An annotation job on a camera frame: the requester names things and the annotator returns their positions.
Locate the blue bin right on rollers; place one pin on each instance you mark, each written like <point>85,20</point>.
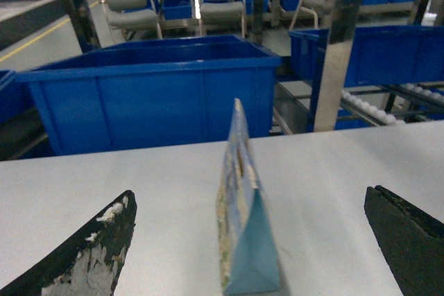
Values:
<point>380,55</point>

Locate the grey chair middle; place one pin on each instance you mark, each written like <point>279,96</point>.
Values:
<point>221,9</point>

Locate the steel rack upright post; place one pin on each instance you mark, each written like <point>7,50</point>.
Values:
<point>337,57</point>

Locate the flower gift bag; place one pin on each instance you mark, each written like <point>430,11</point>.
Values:
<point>248,256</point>

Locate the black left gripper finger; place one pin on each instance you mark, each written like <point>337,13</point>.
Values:
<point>90,261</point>

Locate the large blue bin left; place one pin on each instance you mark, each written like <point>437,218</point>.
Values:
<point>153,93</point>

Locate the grey chair left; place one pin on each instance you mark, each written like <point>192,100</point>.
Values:
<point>131,15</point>

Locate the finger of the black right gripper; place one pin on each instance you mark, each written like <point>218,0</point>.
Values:
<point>410,239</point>

